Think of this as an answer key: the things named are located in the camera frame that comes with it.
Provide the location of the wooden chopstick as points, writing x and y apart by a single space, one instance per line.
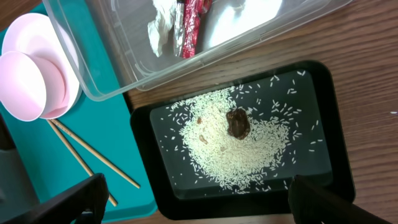
71 149
99 156

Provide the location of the rice and food scraps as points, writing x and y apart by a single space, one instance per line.
245 138

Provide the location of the red snack wrapper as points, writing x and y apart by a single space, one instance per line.
193 11

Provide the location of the black rectangular tray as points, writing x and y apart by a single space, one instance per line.
274 201

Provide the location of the teal plastic serving tray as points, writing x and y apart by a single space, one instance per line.
40 166

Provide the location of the clear plastic waste bin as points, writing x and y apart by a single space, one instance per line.
107 42

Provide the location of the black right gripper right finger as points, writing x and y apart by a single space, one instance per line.
312 204

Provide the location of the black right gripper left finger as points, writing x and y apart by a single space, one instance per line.
83 203

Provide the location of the pink bowl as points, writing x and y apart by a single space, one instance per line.
30 86

